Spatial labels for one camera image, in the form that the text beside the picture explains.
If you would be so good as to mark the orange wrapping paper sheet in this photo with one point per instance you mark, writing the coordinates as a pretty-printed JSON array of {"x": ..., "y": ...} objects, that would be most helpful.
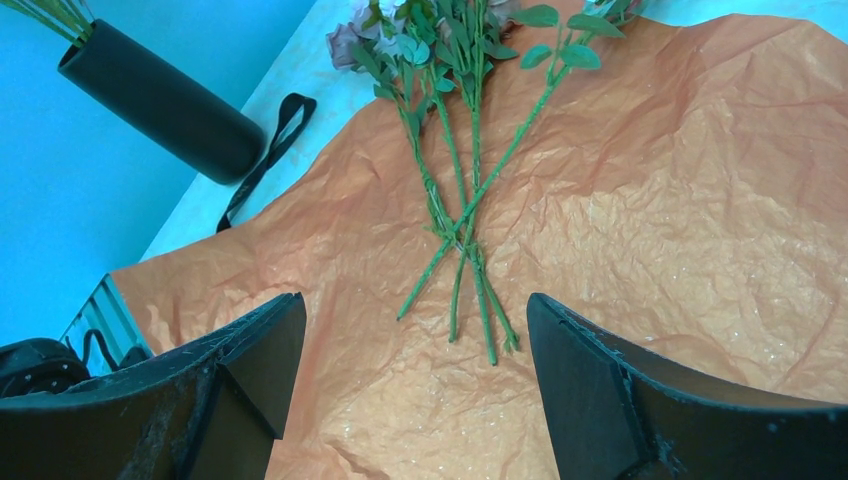
[{"x": 690, "y": 195}]

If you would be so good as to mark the pink and white flower stems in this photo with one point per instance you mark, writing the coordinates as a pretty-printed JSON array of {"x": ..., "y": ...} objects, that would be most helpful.
[{"x": 70, "y": 19}]

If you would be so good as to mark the black cylindrical vase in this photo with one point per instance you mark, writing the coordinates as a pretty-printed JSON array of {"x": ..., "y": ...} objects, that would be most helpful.
[{"x": 164, "y": 104}]

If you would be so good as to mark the orange paper flower bouquet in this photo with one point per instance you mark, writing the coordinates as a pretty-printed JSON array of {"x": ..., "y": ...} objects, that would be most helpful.
[{"x": 432, "y": 60}]

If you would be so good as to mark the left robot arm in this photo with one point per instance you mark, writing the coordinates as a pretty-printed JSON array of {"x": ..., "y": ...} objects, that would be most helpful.
[{"x": 46, "y": 365}]

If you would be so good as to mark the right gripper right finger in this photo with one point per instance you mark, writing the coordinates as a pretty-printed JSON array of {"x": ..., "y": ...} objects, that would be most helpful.
[{"x": 616, "y": 410}]

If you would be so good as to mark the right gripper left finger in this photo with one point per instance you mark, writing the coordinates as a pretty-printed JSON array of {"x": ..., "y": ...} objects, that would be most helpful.
[{"x": 210, "y": 409}]

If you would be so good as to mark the black ribbon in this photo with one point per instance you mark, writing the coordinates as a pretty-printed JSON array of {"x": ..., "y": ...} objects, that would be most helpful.
[{"x": 294, "y": 114}]

